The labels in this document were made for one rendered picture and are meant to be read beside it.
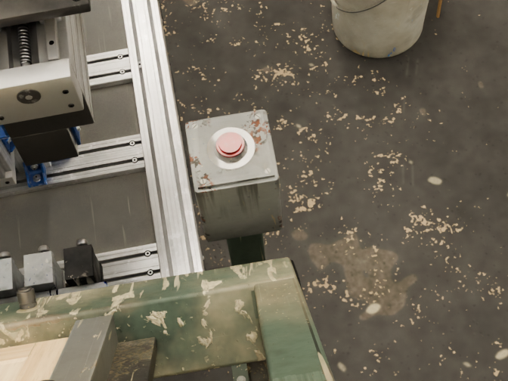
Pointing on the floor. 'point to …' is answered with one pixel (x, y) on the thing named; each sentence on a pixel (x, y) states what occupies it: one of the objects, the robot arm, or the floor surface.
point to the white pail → (379, 25)
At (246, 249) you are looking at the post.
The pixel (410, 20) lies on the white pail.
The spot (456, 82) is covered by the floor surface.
